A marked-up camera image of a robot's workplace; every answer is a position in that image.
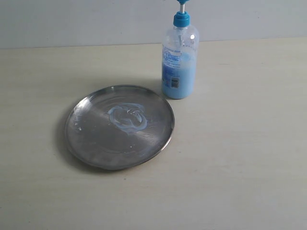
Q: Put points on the blue soap blob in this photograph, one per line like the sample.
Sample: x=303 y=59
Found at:
x=128 y=117

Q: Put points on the blue lotion pump bottle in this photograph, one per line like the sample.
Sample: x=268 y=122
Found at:
x=179 y=56

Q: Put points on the round steel plate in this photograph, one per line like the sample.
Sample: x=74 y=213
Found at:
x=95 y=141

